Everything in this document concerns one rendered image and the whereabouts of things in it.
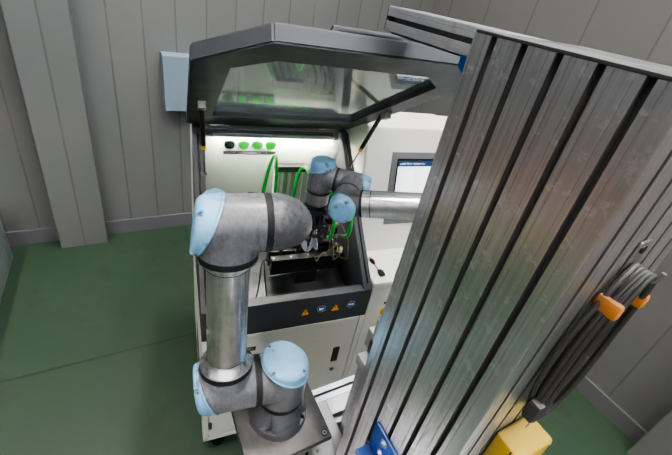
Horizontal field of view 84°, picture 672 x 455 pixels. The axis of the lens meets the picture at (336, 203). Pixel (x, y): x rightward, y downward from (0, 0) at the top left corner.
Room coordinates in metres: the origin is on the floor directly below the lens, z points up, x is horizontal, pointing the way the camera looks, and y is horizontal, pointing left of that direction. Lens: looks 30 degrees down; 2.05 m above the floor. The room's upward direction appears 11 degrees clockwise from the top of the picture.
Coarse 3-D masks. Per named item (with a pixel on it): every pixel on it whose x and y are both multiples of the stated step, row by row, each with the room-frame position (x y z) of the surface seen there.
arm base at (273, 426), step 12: (252, 408) 0.56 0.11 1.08; (264, 408) 0.53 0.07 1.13; (300, 408) 0.56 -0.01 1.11; (252, 420) 0.53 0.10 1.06; (264, 420) 0.52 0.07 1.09; (276, 420) 0.52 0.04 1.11; (288, 420) 0.53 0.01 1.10; (300, 420) 0.56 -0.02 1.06; (264, 432) 0.51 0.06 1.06; (276, 432) 0.51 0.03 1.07; (288, 432) 0.52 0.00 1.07
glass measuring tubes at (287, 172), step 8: (280, 168) 1.54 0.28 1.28; (288, 168) 1.56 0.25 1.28; (296, 168) 1.58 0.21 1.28; (280, 176) 1.55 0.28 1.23; (288, 176) 1.59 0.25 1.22; (280, 184) 1.57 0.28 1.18; (288, 184) 1.59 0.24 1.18; (272, 192) 1.56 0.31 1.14; (280, 192) 1.58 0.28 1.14; (288, 192) 1.59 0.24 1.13; (296, 192) 1.59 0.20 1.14
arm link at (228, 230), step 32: (192, 224) 0.57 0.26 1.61; (224, 224) 0.53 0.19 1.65; (256, 224) 0.55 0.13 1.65; (224, 256) 0.52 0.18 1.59; (256, 256) 0.57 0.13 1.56; (224, 288) 0.52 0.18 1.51; (224, 320) 0.52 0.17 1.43; (224, 352) 0.50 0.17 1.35; (224, 384) 0.48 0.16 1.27; (256, 384) 0.52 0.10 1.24
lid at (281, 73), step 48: (192, 48) 0.82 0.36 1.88; (240, 48) 0.77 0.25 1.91; (288, 48) 0.78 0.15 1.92; (336, 48) 0.81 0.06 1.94; (384, 48) 0.86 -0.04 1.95; (432, 48) 0.92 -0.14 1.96; (192, 96) 1.06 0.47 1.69; (240, 96) 1.16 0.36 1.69; (288, 96) 1.19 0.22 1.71; (336, 96) 1.22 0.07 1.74; (384, 96) 1.25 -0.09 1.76; (432, 96) 1.20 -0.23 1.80
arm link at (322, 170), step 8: (312, 160) 1.02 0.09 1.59; (320, 160) 1.02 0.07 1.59; (328, 160) 1.03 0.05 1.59; (312, 168) 1.01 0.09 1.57; (320, 168) 1.00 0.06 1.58; (328, 168) 1.00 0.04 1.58; (336, 168) 1.03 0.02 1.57; (312, 176) 1.01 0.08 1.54; (320, 176) 1.00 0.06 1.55; (328, 176) 1.00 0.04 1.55; (312, 184) 1.00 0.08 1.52; (320, 184) 1.00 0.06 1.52; (328, 184) 0.99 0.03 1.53; (312, 192) 1.00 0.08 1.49; (320, 192) 1.00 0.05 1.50; (328, 192) 1.02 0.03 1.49
